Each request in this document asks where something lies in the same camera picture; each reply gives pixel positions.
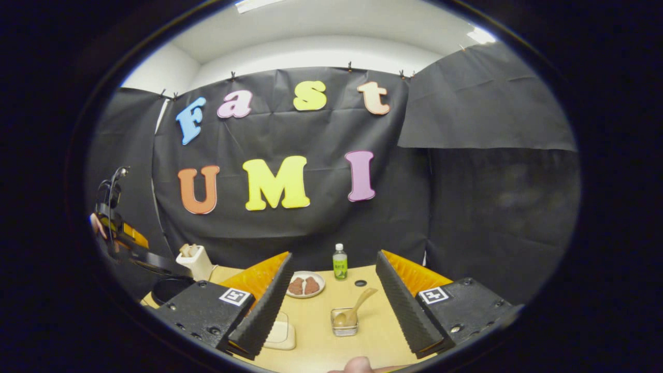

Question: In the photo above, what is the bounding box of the black silver rice cooker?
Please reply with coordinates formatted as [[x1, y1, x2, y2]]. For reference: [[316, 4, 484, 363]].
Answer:
[[151, 276, 196, 306]]

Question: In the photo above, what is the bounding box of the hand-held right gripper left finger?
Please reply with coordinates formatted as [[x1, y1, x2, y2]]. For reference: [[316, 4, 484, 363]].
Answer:
[[155, 252, 295, 361]]

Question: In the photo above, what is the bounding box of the wooden spoon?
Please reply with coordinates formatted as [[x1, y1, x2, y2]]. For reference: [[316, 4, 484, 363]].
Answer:
[[333, 288, 379, 328]]

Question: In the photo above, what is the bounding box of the green label drink bottle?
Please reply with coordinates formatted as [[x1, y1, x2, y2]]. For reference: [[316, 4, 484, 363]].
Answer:
[[333, 243, 348, 281]]

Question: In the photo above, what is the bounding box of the white toaster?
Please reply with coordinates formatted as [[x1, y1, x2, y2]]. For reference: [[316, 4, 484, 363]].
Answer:
[[176, 243, 214, 282]]

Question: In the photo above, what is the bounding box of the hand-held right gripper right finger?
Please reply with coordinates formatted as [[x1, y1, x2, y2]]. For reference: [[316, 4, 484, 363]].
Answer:
[[376, 250, 521, 359]]

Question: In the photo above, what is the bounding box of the ceiling light panel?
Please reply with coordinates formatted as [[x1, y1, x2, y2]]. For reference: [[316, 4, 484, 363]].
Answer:
[[466, 27, 497, 45], [234, 0, 286, 14]]

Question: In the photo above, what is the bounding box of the white round plate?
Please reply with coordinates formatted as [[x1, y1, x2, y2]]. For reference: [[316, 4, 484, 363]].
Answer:
[[286, 271, 326, 299]]

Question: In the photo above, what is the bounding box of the clear tray of white rice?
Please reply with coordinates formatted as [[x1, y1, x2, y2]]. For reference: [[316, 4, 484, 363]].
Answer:
[[263, 311, 297, 351]]

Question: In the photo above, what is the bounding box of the metal wire chopstick holder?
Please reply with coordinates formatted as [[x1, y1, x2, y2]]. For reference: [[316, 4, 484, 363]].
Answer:
[[330, 307, 359, 337]]

